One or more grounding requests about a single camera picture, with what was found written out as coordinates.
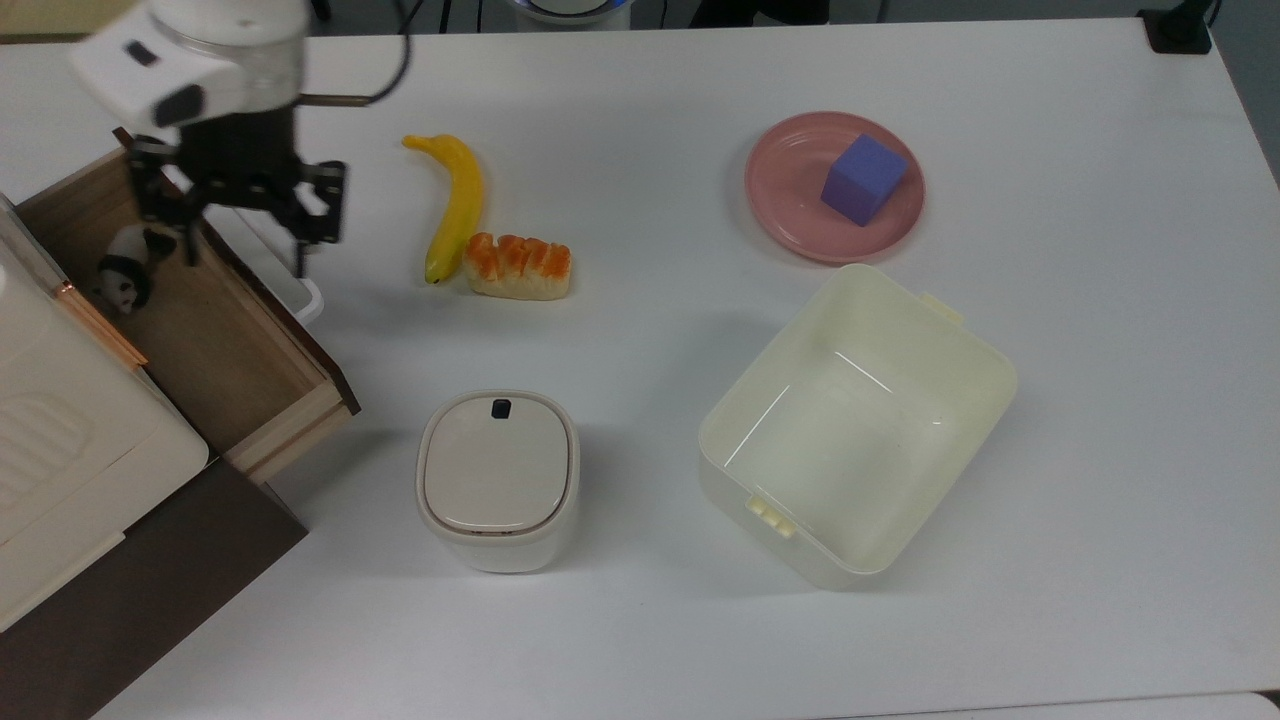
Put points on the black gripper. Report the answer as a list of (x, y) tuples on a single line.
[(240, 160)]

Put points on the black stand base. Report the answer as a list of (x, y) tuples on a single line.
[(1180, 28)]

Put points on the black and white panda toy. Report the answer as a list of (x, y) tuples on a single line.
[(128, 275)]

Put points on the cream plastic storage bin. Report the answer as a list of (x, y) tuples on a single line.
[(860, 440)]

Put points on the yellow toy banana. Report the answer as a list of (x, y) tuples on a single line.
[(460, 200)]

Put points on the cream toy fridge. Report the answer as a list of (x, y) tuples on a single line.
[(70, 450)]

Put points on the dark brown cabinet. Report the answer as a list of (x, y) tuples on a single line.
[(140, 600)]

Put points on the orange topped toy bread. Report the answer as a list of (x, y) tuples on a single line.
[(518, 268)]

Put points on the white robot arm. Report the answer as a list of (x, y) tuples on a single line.
[(200, 55)]

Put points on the purple foam cube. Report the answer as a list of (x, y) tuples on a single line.
[(862, 180)]

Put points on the pink plate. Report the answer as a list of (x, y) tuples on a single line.
[(790, 200)]

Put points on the small cream lidded trash can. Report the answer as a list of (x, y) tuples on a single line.
[(497, 480)]

